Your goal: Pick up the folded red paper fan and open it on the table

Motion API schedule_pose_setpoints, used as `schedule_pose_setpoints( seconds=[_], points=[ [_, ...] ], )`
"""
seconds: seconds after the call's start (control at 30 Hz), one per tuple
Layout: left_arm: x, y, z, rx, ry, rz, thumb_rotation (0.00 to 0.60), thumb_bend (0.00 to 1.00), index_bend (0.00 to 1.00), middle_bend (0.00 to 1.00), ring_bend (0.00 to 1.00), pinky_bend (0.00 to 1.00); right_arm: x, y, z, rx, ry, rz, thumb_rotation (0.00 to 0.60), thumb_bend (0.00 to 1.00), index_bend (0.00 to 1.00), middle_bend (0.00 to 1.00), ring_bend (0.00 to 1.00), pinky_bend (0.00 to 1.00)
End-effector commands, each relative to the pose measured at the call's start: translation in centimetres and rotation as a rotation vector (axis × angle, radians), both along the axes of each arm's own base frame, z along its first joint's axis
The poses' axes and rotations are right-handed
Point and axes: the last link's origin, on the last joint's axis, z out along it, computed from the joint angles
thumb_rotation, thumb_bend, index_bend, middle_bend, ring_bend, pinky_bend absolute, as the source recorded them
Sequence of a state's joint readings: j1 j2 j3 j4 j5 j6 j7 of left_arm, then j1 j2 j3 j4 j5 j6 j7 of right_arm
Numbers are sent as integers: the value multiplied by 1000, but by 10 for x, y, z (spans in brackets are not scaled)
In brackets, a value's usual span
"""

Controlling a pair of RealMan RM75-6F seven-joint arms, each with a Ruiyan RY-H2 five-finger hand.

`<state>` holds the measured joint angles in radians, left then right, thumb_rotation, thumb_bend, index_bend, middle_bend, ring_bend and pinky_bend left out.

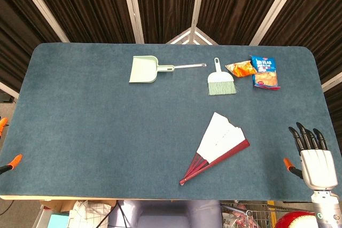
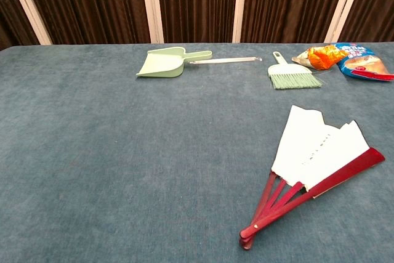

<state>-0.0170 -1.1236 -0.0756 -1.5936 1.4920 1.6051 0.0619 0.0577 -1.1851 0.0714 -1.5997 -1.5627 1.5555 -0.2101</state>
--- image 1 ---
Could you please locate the red ribbed paper folding fan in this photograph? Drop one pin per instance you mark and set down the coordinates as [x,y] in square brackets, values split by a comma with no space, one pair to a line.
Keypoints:
[219,140]

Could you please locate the red round ball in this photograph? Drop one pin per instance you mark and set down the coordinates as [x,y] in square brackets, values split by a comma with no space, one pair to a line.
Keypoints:
[291,221]

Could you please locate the green hand brush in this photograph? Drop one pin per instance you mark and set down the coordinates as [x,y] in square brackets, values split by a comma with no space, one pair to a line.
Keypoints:
[220,81]

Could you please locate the lilac robot torso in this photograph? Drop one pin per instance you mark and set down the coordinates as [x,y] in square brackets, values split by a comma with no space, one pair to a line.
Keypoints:
[160,214]

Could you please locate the white partition frame foot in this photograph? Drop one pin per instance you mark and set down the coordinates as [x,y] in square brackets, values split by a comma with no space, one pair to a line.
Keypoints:
[190,35]

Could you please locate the blue felt table cover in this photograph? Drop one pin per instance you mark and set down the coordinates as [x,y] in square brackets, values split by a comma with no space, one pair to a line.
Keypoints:
[107,132]

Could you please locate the blue snack bag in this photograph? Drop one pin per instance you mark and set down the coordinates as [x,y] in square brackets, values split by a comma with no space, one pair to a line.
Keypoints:
[264,75]

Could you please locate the orange snack bag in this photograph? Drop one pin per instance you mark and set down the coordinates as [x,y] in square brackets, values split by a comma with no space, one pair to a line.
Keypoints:
[241,69]

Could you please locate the white checked cloth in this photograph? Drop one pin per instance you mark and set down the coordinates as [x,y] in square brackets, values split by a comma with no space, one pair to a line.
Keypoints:
[88,214]

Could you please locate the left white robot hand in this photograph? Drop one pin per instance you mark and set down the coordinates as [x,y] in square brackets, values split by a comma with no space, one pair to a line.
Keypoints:
[14,161]

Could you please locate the teal box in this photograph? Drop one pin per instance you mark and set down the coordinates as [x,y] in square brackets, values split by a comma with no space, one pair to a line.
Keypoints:
[57,221]

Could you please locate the green plastic dustpan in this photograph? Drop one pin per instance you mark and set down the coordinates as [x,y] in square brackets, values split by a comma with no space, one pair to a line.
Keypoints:
[143,69]

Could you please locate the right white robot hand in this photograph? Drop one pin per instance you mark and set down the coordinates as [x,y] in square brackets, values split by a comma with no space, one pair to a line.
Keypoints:
[318,169]

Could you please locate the brown cardboard box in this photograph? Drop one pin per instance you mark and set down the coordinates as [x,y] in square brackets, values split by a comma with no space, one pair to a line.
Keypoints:
[60,206]

